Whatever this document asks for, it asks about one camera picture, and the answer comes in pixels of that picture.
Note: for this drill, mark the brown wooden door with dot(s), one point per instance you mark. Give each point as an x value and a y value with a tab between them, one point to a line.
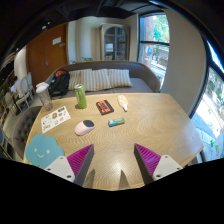
47	52

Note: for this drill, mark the pink and grey computer mouse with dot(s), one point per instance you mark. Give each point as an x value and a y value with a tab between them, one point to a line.
84	127

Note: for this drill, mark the grey sofa bench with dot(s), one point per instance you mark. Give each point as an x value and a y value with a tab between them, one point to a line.
142	78

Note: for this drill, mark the glass-door wooden cabinet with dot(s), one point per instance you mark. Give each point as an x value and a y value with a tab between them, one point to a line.
115	42

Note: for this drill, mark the white sticker sheet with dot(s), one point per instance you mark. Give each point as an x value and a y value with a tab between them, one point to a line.
54	119

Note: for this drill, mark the white chair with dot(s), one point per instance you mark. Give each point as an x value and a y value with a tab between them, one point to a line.
21	91

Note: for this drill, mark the black and orange box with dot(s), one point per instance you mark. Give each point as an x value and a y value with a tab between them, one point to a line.
104	107

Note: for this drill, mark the middle striped cushion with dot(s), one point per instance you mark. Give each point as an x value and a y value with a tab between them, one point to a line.
95	80

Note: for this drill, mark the black and orange backpack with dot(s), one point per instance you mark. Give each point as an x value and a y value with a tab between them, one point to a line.
59	84

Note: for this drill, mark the left striped cushion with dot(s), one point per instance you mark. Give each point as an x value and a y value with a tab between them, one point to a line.
79	77

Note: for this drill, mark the grey tufted armchair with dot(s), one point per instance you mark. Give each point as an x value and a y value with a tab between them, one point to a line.
22	129

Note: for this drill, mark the green drink can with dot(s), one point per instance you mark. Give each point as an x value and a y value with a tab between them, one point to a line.
80	95

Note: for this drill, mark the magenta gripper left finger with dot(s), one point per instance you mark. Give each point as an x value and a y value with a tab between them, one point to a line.
74	167

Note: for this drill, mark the right striped cushion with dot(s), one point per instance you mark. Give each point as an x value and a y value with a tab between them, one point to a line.
119	78

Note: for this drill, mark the striped cushion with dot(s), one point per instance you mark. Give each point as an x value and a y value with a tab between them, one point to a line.
79	77
119	78
95	80

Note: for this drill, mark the green gum pack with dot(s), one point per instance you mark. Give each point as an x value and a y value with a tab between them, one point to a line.
116	122

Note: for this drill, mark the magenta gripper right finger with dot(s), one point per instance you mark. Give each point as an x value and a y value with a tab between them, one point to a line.
153	166

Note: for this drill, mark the blue cloud-shaped mouse pad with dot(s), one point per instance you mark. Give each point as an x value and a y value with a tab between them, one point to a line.
42	151

